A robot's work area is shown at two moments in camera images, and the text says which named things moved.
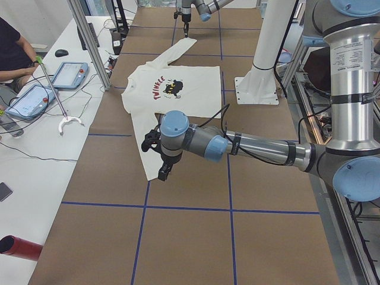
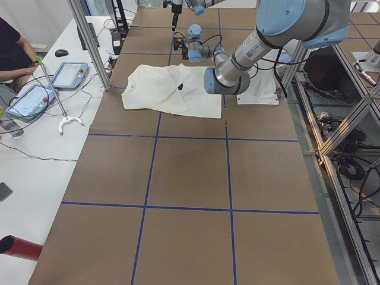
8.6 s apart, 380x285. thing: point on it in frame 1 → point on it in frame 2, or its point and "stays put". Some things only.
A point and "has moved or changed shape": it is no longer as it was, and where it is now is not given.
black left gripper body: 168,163 → 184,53
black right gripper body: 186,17 → 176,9
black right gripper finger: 186,29 → 177,11
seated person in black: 17,60 stays put
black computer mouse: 60,53 stays put
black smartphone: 5,192 stays put
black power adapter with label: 116,40 stays put
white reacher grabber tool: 39,59 stays put
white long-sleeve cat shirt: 158,92 has moved or changed shape
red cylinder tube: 15,246 stays put
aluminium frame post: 95,59 stays put
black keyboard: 82,38 stays put
